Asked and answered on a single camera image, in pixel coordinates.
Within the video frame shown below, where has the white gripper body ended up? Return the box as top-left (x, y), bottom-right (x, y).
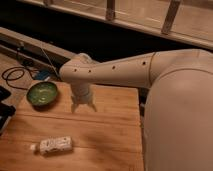
top-left (71, 83), bottom-right (93, 104)

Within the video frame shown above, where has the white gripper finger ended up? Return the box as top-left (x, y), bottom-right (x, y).
top-left (88, 102), bottom-right (97, 112)
top-left (71, 103), bottom-right (79, 113)

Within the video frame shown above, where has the white plastic bottle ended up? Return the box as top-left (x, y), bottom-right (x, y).
top-left (30, 136), bottom-right (72, 155)

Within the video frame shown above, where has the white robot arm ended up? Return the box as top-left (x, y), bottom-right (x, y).
top-left (59, 49), bottom-right (213, 171)

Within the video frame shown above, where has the green ceramic bowl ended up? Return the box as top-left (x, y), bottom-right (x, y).
top-left (26, 81), bottom-right (58, 106)

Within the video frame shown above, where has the blue object behind bowl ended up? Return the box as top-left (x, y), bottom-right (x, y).
top-left (34, 70), bottom-right (50, 81)

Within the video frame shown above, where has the black equipment at left edge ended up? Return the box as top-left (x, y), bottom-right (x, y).
top-left (0, 85), bottom-right (16, 135)

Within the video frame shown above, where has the thin white cable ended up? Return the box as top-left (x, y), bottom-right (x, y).
top-left (39, 47), bottom-right (60, 78)

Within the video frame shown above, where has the black coiled cable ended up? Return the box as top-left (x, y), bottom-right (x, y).
top-left (1, 65), bottom-right (38, 90)

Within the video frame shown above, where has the wooden railing frame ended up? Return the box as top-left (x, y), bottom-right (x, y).
top-left (19, 0), bottom-right (213, 50)

